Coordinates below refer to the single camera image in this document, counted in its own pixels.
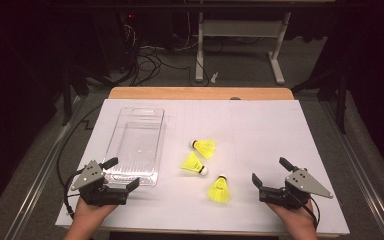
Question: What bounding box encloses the yellow shuttlecock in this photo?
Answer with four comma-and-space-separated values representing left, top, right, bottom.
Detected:
189, 139, 217, 160
180, 151, 209, 177
207, 174, 232, 204

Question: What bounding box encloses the black computer tower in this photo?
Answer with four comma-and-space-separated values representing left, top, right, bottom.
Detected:
93, 9, 138, 74

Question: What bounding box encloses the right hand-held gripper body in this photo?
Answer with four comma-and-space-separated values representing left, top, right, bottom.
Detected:
259, 168, 334, 211

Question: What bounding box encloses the white board sheet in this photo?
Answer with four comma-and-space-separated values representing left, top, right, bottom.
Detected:
55, 98, 350, 236

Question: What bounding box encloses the person's left hand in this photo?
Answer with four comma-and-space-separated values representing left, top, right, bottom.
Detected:
74, 196, 118, 223

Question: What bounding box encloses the metal floor rail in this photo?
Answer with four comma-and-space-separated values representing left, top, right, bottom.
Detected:
4, 96, 88, 240
319, 99, 384, 240

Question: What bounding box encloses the tangle of floor cables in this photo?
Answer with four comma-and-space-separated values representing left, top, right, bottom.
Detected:
123, 23, 212, 88

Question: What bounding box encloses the white metal desk frame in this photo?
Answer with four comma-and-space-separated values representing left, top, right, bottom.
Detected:
194, 11, 293, 86

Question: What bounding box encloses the clear plastic container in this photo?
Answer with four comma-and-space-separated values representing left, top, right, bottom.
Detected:
103, 107, 166, 187

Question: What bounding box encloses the person's right hand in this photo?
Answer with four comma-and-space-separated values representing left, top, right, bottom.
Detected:
266, 199, 318, 230

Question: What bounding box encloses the hand-held gripper black cable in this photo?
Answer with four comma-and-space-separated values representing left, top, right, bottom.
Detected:
298, 194, 322, 232
56, 103, 104, 219

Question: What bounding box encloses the left hand-held gripper black cable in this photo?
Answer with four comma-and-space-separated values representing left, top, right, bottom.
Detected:
56, 103, 104, 219

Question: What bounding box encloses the black metal stand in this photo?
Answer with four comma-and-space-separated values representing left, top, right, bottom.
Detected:
61, 66, 91, 127
291, 66, 351, 134

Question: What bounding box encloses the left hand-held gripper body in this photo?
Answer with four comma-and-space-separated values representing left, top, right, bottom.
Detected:
70, 159, 129, 207

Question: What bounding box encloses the right hand-held gripper black cable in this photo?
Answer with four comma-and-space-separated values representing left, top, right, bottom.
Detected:
298, 194, 322, 232

